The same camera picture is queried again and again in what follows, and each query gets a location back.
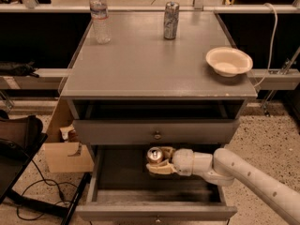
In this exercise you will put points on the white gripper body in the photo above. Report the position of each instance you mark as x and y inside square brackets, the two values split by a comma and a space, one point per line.
[183, 162]

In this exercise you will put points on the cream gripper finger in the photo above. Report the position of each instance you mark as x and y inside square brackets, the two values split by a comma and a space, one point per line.
[168, 152]
[164, 168]

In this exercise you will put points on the orange soda can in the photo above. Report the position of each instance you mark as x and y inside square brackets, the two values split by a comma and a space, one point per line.
[154, 155]

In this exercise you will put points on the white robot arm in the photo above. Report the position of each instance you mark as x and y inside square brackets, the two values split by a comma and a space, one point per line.
[221, 168]

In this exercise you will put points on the grey open middle drawer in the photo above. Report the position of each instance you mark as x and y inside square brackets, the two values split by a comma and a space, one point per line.
[121, 188]

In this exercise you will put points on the grey drawer cabinet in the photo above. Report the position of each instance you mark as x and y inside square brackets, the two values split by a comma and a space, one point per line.
[140, 75]

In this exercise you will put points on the grey upper drawer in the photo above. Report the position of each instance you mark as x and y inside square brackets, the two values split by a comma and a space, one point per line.
[137, 132]

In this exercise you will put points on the silver soda can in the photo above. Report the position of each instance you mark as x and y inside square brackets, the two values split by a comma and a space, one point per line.
[171, 19]

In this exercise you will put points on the cardboard box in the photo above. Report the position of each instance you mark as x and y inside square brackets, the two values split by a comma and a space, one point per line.
[63, 151]

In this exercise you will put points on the white paper bowl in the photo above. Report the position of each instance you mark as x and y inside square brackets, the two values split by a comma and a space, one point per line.
[229, 62]

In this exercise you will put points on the brown bag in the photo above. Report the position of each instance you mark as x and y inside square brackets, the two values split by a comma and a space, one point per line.
[22, 131]

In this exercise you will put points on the black chair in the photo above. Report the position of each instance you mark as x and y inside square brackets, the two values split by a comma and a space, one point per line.
[13, 161]

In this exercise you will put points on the clear plastic water bottle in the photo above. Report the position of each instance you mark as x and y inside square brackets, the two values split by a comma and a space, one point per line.
[100, 20]

